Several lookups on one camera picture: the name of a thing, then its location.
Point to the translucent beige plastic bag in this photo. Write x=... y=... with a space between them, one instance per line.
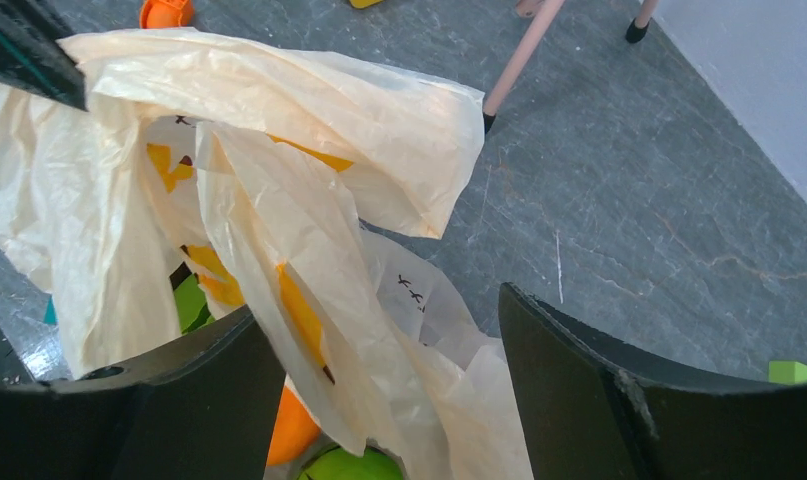
x=276 y=172

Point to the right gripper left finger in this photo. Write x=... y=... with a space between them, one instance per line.
x=200 y=407

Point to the orange fake fruit in bag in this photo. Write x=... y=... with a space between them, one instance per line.
x=294 y=430

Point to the orange curved toy piece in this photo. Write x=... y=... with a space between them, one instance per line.
x=157 y=14

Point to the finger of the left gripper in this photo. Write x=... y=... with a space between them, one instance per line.
x=31 y=58

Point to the orange yellow toy brick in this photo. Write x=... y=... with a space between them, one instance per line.
x=362 y=4

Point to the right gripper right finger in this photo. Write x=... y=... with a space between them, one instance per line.
x=594 y=407

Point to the green fake fruit in bag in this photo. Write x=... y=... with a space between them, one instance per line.
x=335 y=463

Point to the pink tripod stand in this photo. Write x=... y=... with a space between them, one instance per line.
x=543 y=13

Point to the small green cube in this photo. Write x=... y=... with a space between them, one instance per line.
x=787 y=372

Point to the teal flat block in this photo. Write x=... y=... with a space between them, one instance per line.
x=50 y=316

